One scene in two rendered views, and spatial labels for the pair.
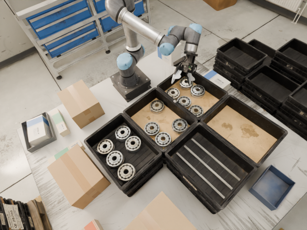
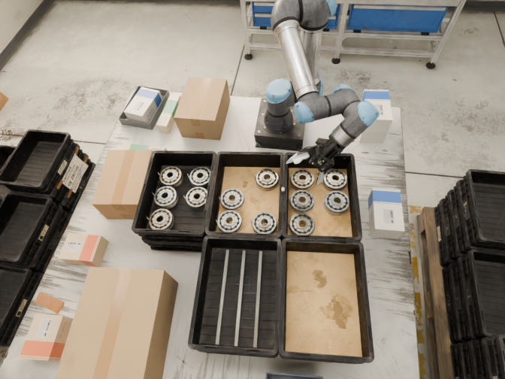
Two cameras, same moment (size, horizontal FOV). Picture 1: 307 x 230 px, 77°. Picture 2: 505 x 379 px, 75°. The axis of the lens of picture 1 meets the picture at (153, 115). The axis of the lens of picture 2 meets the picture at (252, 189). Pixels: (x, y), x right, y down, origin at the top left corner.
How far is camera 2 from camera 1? 0.58 m
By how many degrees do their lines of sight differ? 23
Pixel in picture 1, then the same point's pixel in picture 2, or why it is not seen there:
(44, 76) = (235, 43)
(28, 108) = (187, 71)
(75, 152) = (141, 157)
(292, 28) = not seen: outside the picture
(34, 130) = (138, 102)
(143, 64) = not seen: hidden behind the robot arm
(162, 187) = (188, 271)
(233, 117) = (342, 276)
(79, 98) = (201, 100)
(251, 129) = (344, 311)
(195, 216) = (185, 332)
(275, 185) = not seen: outside the picture
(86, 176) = (126, 189)
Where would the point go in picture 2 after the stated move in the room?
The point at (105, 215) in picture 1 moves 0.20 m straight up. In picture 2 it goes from (118, 243) to (97, 225)
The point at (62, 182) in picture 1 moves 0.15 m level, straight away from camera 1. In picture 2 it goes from (105, 176) to (101, 152)
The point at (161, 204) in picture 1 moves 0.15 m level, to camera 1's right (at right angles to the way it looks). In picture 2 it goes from (149, 281) to (177, 307)
